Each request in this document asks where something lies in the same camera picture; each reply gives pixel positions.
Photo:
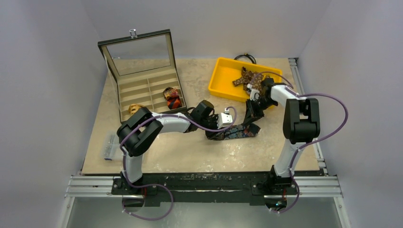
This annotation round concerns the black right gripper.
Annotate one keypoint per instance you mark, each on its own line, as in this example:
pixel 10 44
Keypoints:
pixel 253 111

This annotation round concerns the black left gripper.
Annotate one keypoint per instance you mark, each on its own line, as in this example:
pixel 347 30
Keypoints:
pixel 211 135

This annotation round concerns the navy floral tie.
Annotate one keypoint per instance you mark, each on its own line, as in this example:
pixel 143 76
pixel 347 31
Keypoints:
pixel 238 131

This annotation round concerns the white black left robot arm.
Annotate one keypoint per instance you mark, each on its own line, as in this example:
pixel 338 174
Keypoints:
pixel 137 134

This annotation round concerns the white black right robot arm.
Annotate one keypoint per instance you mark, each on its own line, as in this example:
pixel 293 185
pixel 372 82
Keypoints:
pixel 301 122

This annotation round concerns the brown floral tie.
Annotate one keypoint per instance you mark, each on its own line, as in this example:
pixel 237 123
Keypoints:
pixel 249 77

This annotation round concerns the orange navy rolled tie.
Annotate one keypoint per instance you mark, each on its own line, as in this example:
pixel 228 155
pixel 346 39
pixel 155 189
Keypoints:
pixel 172 98

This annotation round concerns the yellow plastic tray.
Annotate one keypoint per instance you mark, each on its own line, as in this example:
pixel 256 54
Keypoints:
pixel 228 78

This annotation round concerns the tan patterned rolled tie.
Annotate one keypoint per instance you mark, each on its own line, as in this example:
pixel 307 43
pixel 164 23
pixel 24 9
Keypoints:
pixel 133 108

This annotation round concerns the black tie storage box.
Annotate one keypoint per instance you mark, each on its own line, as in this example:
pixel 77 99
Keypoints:
pixel 142 66

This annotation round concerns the clear plastic screw box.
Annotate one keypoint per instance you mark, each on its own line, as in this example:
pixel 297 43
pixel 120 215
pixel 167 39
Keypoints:
pixel 110 150

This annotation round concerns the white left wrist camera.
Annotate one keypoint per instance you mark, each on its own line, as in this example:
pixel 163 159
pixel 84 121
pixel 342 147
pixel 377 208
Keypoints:
pixel 224 120

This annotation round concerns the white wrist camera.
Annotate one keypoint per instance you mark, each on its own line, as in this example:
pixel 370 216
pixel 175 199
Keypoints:
pixel 224 120
pixel 253 93

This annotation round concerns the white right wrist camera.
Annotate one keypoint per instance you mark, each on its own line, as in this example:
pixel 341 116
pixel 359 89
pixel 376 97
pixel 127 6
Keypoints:
pixel 253 93

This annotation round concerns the black mounting base rail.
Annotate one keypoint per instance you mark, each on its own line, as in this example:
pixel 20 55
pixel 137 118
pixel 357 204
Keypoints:
pixel 257 188

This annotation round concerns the aluminium frame rail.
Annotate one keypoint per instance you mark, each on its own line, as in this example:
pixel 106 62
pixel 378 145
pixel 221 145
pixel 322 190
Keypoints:
pixel 307 186

